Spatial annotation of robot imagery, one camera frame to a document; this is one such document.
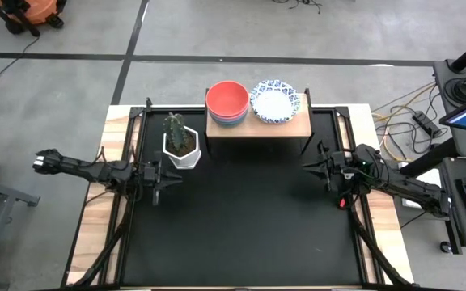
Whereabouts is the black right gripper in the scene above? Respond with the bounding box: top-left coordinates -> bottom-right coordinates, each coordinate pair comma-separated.
301,139 -> 358,193

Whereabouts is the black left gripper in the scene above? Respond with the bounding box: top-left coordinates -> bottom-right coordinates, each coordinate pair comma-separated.
142,157 -> 184,207

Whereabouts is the blue patterned paper bowl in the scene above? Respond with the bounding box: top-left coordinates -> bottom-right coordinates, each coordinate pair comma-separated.
249,78 -> 301,124

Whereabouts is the pink bowl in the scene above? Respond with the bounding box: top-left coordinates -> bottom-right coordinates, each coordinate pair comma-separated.
207,111 -> 249,124

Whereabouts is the red bowl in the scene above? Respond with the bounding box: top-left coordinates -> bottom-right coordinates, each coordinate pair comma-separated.
205,79 -> 251,119

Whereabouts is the green cactus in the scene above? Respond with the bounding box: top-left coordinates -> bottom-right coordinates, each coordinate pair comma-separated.
163,112 -> 189,151

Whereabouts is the black table mat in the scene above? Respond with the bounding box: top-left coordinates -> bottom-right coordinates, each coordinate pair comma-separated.
120,108 -> 364,286

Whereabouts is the white paper sheet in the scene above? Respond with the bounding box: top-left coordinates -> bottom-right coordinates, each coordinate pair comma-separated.
400,167 -> 444,209

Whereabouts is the black desk leg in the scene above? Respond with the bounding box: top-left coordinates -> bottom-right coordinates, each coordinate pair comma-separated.
398,137 -> 459,177

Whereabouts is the black power strip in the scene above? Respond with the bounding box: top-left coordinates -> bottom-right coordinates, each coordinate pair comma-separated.
413,111 -> 443,138

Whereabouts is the grey keyboard cart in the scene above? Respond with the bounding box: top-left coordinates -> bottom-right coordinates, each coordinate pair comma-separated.
438,156 -> 466,255

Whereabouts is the orange and black vacuum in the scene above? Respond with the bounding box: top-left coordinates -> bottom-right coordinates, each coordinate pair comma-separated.
0,0 -> 67,38

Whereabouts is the wooden shelf with black frame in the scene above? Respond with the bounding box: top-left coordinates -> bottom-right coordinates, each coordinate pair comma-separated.
204,87 -> 315,154

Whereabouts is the black metal table frame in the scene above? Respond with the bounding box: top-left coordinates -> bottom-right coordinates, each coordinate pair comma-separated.
61,96 -> 416,291

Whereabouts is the black sleeved cable bundle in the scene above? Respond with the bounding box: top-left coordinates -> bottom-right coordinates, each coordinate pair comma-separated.
70,189 -> 131,286
348,197 -> 413,286

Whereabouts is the yellow floor cable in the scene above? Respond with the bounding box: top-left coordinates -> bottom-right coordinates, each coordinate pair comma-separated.
372,82 -> 438,162

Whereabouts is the coiled black cable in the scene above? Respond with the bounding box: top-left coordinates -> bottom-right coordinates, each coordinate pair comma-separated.
443,76 -> 466,108

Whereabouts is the black tangled floor cable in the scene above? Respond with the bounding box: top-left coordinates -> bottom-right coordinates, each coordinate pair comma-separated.
271,0 -> 323,15

